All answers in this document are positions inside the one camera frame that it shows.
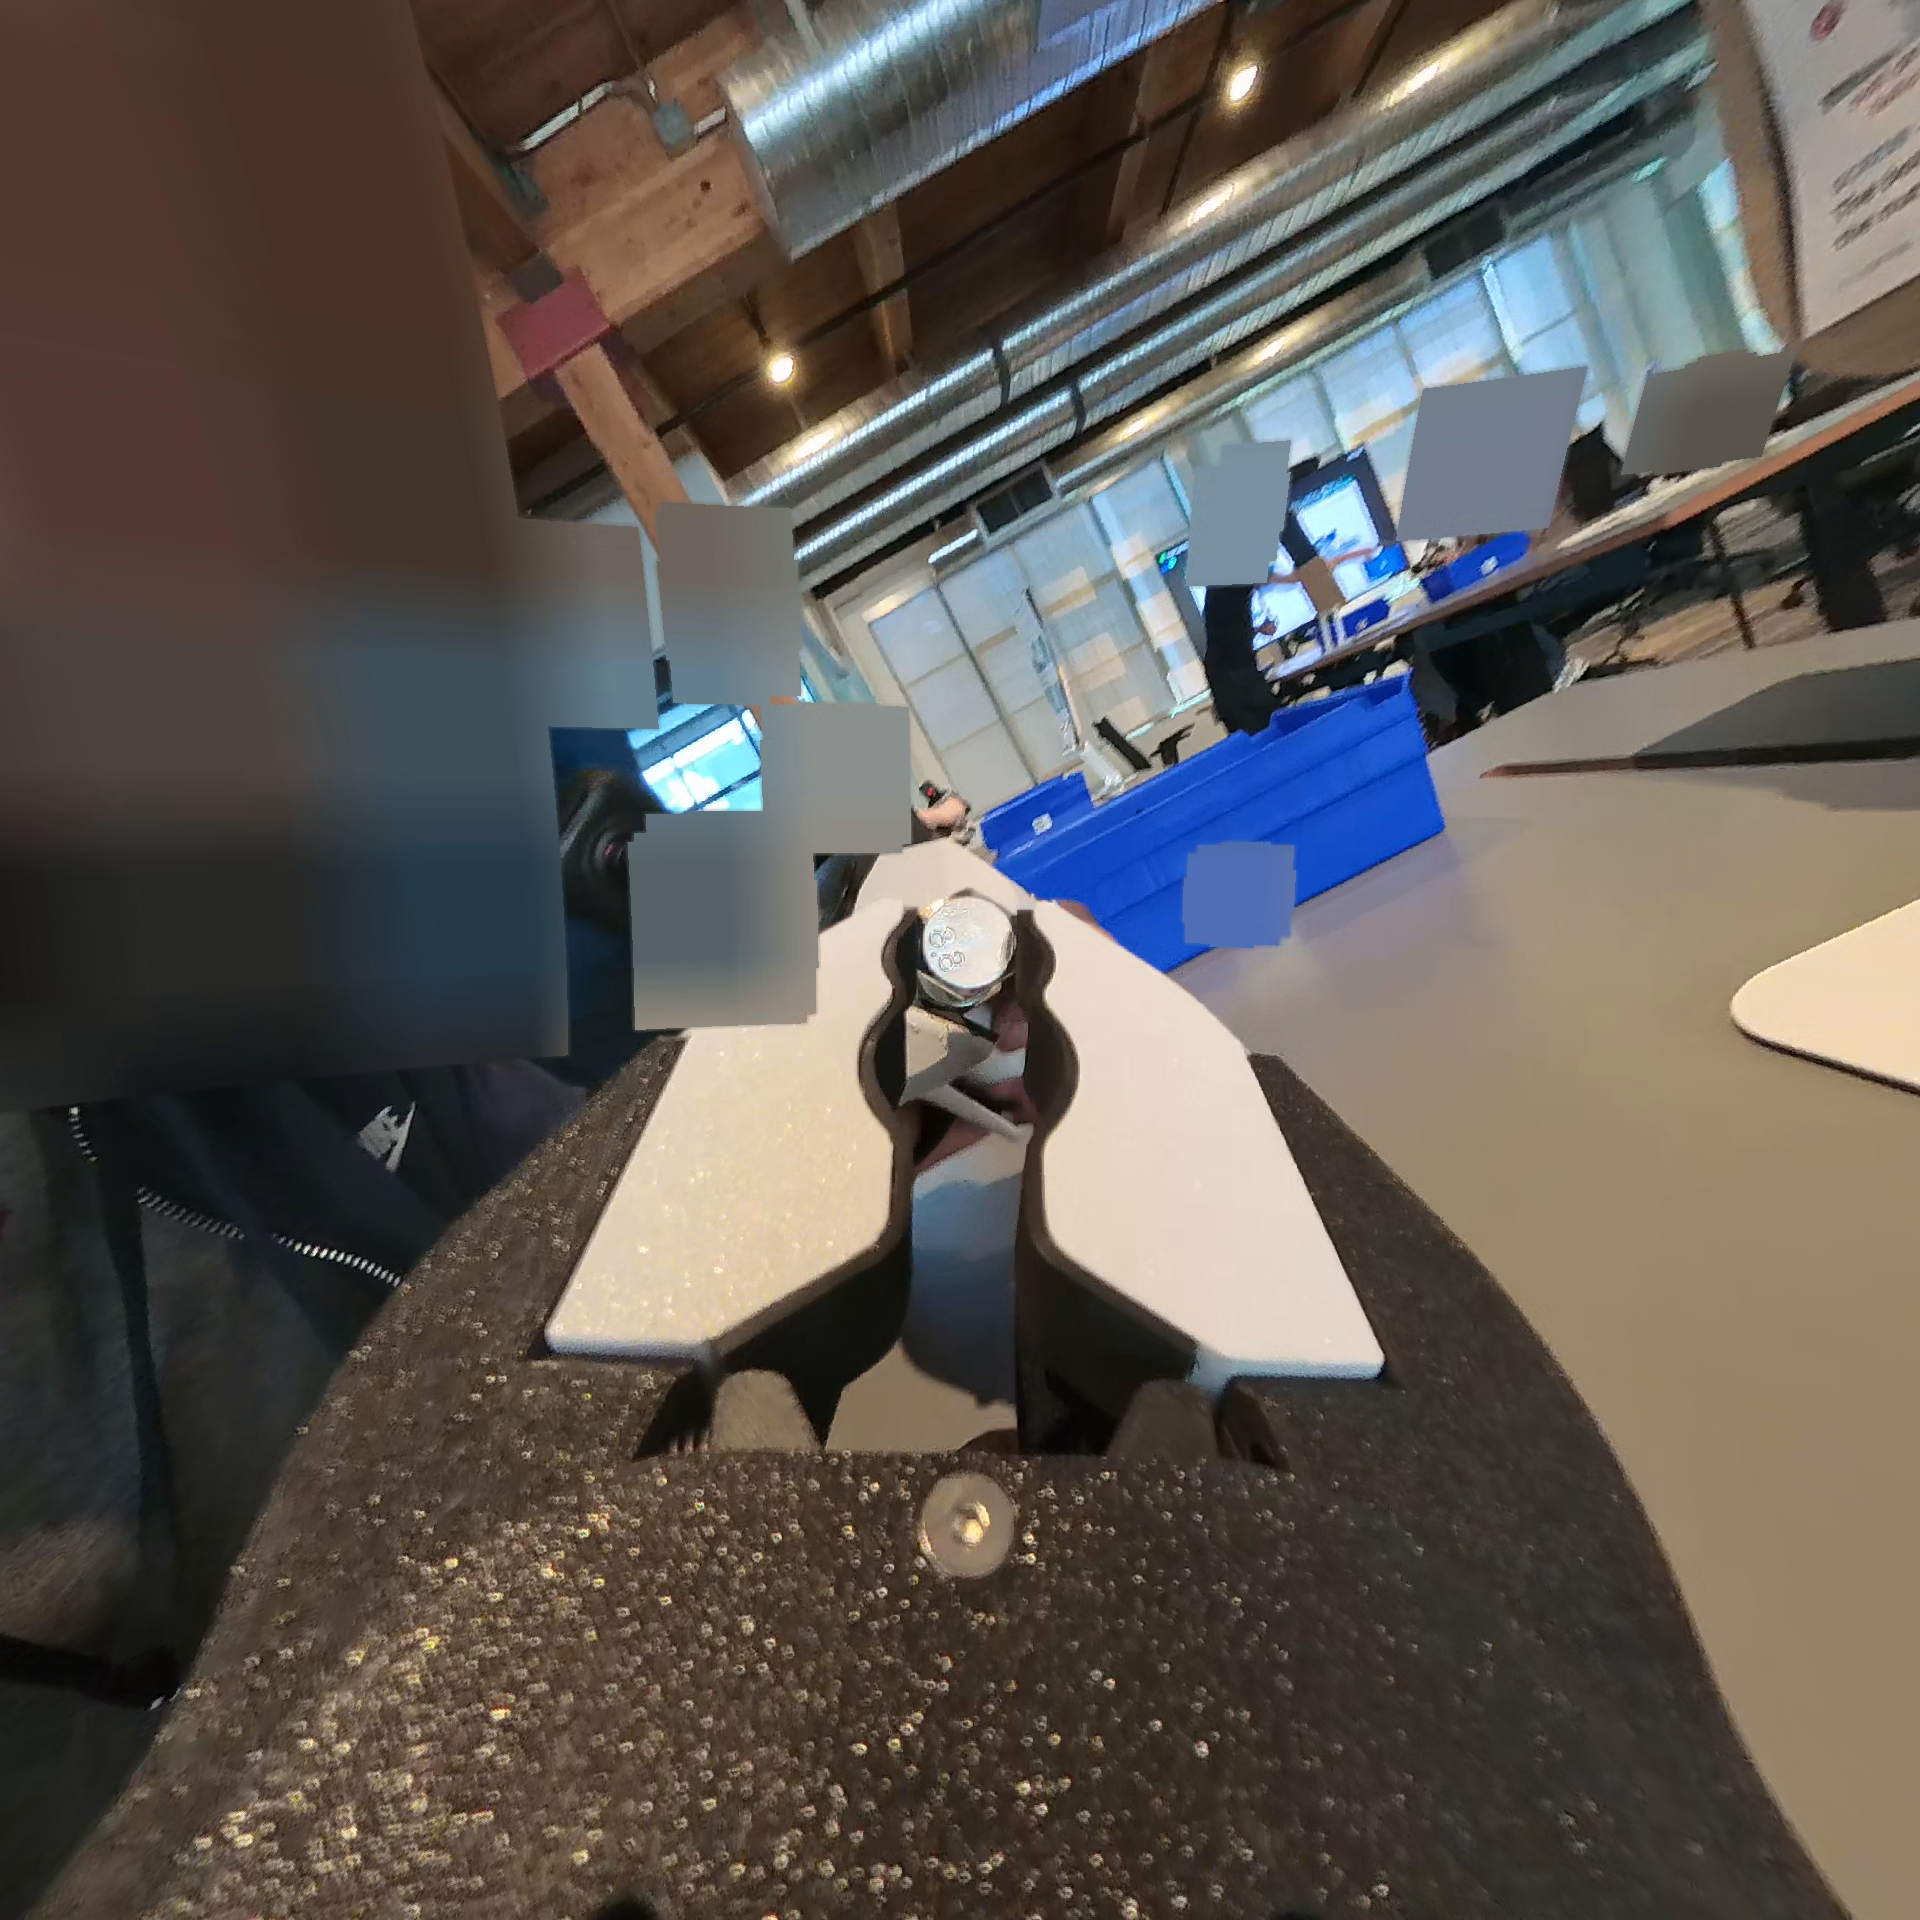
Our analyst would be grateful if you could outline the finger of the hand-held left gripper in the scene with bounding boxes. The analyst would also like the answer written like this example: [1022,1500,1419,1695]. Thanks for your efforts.
[901,1006,1039,1152]
[853,842,1039,912]

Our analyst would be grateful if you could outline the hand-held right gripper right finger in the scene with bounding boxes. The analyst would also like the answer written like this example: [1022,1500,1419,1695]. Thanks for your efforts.
[1014,896,1386,1453]

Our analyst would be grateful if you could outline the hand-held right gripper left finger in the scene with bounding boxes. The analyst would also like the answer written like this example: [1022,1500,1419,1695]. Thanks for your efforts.
[547,902,917,1453]

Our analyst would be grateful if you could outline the metal hex bolt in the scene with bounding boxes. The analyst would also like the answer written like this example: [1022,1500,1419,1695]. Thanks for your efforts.
[915,896,1022,1010]

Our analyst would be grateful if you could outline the small blue plastic bin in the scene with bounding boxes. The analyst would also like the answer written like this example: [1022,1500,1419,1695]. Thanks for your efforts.
[983,777,1093,853]

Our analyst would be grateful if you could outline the large blue plastic bin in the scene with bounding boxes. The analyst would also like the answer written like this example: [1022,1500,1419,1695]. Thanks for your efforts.
[996,669,1444,968]

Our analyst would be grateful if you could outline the person's dark jacket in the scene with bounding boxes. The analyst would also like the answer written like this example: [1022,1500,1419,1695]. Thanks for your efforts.
[0,1056,588,1712]

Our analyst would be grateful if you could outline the large display screen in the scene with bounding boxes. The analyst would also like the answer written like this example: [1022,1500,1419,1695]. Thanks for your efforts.
[1289,457,1402,633]

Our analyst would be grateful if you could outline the white stand base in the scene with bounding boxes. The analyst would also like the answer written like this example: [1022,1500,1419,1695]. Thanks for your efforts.
[1727,900,1920,1094]

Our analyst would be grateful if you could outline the brown top office desk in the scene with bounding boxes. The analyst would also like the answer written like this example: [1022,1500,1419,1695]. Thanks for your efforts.
[1276,374,1920,705]

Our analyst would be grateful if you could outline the wooden sign board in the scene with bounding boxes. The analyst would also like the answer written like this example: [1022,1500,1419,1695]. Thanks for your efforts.
[1703,0,1920,377]

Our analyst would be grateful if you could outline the printed instruction sheet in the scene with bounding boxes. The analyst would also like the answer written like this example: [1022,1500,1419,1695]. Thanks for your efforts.
[1747,0,1920,338]

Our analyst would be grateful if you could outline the long spiral air duct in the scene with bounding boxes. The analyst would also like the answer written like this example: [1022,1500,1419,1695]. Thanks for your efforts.
[735,141,1711,505]
[787,224,1501,578]

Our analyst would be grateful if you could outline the wide spiral air duct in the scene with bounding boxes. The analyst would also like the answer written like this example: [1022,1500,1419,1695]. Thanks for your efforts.
[717,0,1143,260]

